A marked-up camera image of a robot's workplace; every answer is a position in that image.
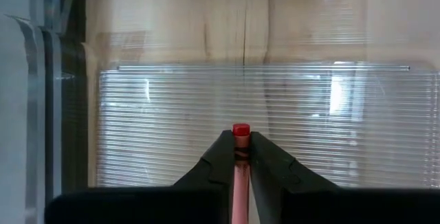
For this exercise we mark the red crayon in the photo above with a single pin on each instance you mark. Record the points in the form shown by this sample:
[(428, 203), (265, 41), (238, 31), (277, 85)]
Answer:
[(240, 182)]

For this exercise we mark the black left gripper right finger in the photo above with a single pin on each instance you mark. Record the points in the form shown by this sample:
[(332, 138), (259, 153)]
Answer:
[(275, 176)]

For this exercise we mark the clear plastic bin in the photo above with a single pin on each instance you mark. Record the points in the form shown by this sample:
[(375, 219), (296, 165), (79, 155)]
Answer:
[(309, 114)]

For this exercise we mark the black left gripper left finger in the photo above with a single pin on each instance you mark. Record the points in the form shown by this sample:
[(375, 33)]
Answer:
[(213, 169)]

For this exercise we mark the black metal table frame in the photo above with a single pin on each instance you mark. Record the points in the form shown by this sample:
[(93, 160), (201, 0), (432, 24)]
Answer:
[(74, 114)]

